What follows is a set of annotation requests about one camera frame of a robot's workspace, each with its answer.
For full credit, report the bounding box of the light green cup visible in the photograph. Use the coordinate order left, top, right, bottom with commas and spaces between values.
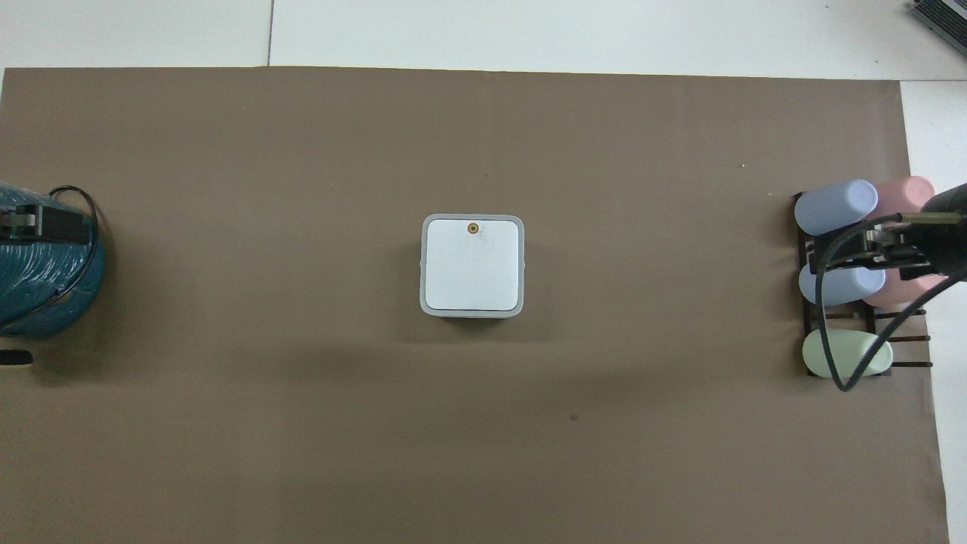
802, 329, 894, 379

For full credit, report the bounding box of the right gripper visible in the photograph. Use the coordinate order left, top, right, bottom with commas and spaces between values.
905, 181, 967, 280

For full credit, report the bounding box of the teal ribbed basket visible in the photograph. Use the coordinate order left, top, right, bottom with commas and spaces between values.
0, 181, 107, 338

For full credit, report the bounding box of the light blue cup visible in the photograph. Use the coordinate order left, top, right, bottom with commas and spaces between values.
794, 179, 879, 236
799, 264, 886, 308

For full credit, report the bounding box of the grey striped object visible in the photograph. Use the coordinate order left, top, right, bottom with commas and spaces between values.
909, 0, 967, 48

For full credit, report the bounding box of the white square trash can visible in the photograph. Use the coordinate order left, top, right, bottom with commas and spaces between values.
419, 214, 526, 319

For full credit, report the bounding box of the dark wooden cup rack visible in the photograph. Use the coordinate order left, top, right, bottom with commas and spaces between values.
792, 192, 935, 378

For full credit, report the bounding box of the pink cup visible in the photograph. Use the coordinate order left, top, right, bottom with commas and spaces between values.
867, 175, 937, 221
861, 272, 950, 308

